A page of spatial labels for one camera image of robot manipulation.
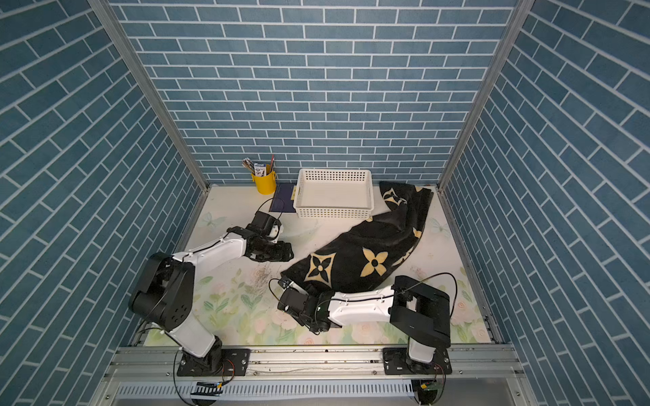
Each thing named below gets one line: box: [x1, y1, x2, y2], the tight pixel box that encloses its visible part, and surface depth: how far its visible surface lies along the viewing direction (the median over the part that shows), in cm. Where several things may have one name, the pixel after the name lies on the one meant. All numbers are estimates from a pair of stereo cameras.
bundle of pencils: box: [241, 157, 256, 176], surface depth 109 cm
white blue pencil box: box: [253, 162, 267, 177], surface depth 107 cm
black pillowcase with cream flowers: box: [280, 181, 435, 294], surface depth 97 cm
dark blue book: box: [268, 182, 298, 214], surface depth 118 cm
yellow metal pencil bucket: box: [250, 170, 277, 196], surface depth 118 cm
